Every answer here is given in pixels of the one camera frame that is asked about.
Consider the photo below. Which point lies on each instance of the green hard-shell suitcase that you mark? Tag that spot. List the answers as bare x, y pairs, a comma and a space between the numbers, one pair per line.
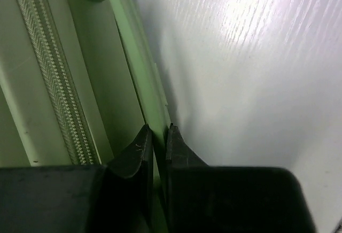
78, 83

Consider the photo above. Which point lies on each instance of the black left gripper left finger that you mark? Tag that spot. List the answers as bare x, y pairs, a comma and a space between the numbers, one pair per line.
114, 197

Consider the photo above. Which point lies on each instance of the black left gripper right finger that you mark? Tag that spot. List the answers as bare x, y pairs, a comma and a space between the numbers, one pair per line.
204, 198

